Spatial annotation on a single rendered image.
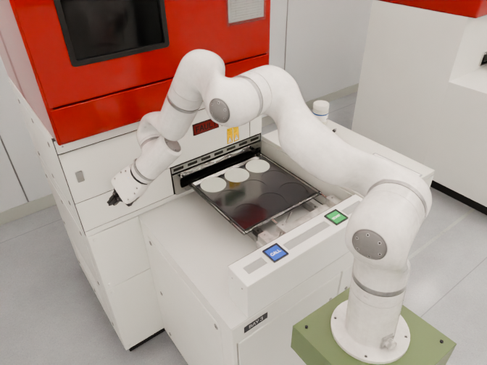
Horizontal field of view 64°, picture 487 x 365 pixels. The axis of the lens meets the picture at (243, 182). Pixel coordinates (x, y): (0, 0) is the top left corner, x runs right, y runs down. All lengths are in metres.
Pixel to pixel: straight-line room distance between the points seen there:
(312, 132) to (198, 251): 0.72
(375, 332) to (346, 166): 0.41
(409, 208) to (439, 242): 2.06
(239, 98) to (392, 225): 0.37
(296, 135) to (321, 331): 0.51
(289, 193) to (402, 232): 0.80
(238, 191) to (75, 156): 0.59
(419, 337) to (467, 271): 1.63
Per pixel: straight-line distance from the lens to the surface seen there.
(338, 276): 1.45
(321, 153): 0.79
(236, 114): 0.79
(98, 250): 1.59
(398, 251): 0.76
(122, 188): 1.31
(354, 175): 0.83
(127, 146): 1.41
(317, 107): 1.80
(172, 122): 1.04
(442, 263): 2.70
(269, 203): 1.43
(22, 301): 2.60
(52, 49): 1.18
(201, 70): 0.91
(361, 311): 0.97
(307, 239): 1.22
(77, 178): 1.39
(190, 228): 1.47
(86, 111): 1.25
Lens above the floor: 1.80
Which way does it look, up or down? 36 degrees down
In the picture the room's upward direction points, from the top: 1 degrees counter-clockwise
